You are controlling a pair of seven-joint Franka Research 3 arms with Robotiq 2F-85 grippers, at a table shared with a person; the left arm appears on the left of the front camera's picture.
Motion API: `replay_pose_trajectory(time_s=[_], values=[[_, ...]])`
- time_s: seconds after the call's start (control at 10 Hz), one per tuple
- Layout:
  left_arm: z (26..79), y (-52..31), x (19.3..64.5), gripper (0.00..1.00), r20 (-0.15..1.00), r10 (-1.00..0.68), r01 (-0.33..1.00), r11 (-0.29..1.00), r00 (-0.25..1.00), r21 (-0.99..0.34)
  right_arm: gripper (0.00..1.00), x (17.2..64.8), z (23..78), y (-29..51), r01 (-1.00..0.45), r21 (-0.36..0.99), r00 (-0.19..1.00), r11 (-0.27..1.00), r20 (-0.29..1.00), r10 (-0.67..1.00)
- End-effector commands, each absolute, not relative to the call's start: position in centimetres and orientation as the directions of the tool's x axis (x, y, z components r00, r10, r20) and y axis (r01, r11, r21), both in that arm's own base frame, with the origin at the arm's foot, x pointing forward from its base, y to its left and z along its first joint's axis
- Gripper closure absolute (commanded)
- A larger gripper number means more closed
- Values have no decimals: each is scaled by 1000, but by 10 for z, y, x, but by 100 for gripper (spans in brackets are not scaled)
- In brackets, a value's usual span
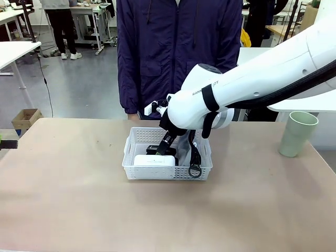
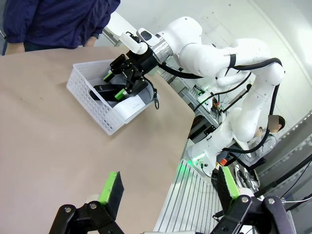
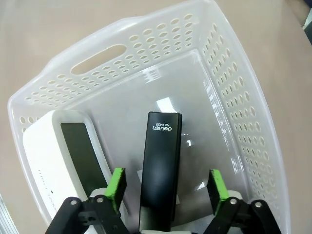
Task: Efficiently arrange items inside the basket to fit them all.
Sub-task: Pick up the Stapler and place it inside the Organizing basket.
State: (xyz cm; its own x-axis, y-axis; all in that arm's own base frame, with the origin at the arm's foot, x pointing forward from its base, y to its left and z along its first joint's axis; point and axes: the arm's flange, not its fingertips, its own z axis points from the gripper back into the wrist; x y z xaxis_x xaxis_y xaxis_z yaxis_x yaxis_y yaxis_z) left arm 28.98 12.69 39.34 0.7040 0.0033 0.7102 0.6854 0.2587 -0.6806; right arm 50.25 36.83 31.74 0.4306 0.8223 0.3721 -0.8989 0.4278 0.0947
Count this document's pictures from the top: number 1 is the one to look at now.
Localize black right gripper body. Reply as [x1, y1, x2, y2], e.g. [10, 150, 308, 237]
[158, 109, 187, 148]

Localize black stapler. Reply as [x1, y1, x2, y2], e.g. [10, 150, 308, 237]
[145, 144, 179, 166]

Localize white rounded electronic device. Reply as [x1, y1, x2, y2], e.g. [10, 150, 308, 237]
[133, 154, 176, 167]

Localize white perforated plastic basket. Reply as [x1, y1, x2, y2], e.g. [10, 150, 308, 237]
[121, 127, 214, 182]

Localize brown cardboard box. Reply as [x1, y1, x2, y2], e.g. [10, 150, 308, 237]
[11, 108, 44, 130]

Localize person in purple jacket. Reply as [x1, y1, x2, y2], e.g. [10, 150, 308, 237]
[116, 0, 244, 122]

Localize white table with grey leg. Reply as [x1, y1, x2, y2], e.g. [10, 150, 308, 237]
[0, 40, 43, 108]

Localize yellow cloth item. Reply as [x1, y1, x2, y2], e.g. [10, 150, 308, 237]
[241, 28, 252, 48]

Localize pale green plastic cup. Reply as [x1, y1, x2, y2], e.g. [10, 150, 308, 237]
[278, 111, 319, 158]

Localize black clamp stand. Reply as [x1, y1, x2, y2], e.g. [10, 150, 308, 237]
[18, 0, 38, 43]

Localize background white desk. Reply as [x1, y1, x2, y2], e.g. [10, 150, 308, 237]
[0, 8, 27, 41]

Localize background person black trousers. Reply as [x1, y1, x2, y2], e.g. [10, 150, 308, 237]
[40, 0, 82, 61]

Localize wooden background desk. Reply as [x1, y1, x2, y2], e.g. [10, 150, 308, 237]
[265, 24, 302, 40]

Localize black pole stand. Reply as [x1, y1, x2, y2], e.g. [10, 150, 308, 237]
[282, 0, 299, 43]

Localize light wooden cabinet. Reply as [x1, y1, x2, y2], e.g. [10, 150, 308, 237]
[299, 4, 320, 32]

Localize black strap with ring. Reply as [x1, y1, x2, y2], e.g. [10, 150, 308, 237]
[187, 130, 203, 180]

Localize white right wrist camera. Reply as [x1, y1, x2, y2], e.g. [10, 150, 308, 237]
[143, 99, 169, 117]

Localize black floor cable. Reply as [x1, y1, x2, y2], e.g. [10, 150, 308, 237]
[36, 51, 54, 118]

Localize black arm cable sleeve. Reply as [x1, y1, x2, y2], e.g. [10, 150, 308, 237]
[201, 59, 336, 139]

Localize background desk metal frame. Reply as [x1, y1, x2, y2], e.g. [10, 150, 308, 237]
[68, 2, 113, 56]

